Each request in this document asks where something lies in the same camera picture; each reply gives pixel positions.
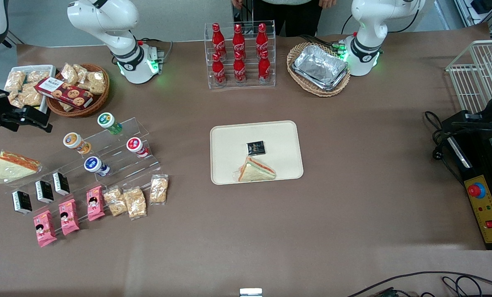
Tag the red gum bottle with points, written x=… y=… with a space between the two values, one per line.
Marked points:
x=136 y=147

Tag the aluminium foil tray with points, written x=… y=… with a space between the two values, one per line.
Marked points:
x=320 y=68

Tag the black tissue pack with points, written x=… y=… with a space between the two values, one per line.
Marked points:
x=256 y=147
x=22 y=202
x=45 y=192
x=61 y=183

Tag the black sealing machine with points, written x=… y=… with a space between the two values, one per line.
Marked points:
x=476 y=159

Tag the round wicker basket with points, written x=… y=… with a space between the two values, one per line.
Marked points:
x=89 y=111
x=303 y=84

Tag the beige plastic tray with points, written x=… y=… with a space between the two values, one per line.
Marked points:
x=229 y=152

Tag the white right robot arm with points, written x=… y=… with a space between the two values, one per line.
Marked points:
x=118 y=24

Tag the green gum bottle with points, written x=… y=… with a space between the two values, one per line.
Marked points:
x=109 y=123

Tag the red emergency stop button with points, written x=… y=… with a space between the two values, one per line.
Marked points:
x=476 y=190

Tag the red cookie box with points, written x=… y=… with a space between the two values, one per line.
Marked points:
x=64 y=93

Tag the pink snack pack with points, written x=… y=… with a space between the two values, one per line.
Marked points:
x=95 y=203
x=45 y=229
x=69 y=217

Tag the red cola bottle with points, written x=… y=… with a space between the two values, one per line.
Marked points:
x=219 y=72
x=239 y=71
x=238 y=39
x=218 y=39
x=264 y=68
x=262 y=38

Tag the wrapped triangular sandwich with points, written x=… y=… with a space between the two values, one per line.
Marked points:
x=12 y=167
x=256 y=171

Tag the white rectangular tray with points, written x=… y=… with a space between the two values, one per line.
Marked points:
x=46 y=105

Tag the orange gum bottle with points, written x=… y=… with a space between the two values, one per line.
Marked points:
x=76 y=142

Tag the clear acrylic stepped stand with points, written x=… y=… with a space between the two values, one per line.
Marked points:
x=122 y=169

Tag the clear acrylic bottle rack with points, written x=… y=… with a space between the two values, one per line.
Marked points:
x=249 y=84

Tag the blue gum bottle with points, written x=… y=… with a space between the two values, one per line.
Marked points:
x=95 y=166

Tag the metal frame shelf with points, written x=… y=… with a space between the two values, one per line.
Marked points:
x=476 y=10

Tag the clear puffed snack pack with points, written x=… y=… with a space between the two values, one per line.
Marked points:
x=159 y=189
x=30 y=97
x=37 y=76
x=15 y=80
x=116 y=202
x=69 y=73
x=135 y=203
x=65 y=106
x=14 y=99
x=97 y=82
x=82 y=71

